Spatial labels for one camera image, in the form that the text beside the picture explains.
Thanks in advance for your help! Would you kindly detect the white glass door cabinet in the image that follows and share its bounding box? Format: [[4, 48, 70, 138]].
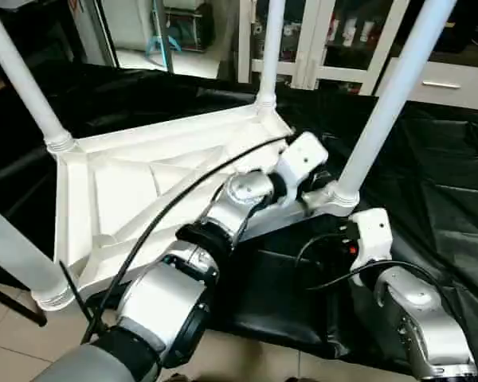
[[237, 0, 407, 95]]

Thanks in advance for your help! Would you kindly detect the storage rack with items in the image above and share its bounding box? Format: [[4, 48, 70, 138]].
[[143, 0, 216, 57]]

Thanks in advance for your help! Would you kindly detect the black work mat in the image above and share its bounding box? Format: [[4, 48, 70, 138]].
[[0, 64, 478, 375]]

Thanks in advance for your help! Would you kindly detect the white plastic table leg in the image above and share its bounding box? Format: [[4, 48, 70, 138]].
[[331, 0, 456, 209], [255, 0, 288, 109], [0, 0, 74, 154], [0, 199, 74, 313]]

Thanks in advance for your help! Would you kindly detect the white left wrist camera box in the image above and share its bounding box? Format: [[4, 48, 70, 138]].
[[275, 131, 329, 197]]

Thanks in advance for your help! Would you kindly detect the white plastic table top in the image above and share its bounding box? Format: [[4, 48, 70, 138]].
[[52, 102, 359, 308]]

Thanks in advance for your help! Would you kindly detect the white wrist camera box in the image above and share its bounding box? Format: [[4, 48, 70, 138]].
[[349, 209, 394, 276], [275, 131, 329, 197]]

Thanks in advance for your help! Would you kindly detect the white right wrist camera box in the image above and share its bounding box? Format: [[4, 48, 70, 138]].
[[349, 209, 394, 276]]

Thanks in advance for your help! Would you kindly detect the white drawer unit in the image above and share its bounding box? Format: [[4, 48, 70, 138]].
[[378, 57, 478, 111]]

